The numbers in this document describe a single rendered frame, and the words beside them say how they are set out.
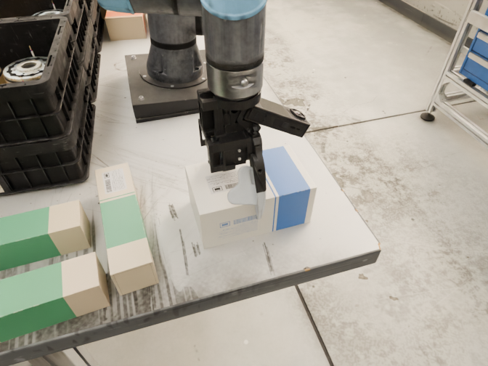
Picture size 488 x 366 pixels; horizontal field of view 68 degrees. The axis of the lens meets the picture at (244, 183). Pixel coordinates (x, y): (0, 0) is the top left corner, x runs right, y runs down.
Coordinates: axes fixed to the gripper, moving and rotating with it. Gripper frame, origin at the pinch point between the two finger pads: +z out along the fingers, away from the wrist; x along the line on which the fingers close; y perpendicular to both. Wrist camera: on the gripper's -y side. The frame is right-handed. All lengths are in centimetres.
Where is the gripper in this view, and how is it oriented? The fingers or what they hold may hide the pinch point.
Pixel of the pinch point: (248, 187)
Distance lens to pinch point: 64.0
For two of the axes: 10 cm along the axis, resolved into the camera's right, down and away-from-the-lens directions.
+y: -9.5, 2.1, -2.2
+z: 0.0, 7.2, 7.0
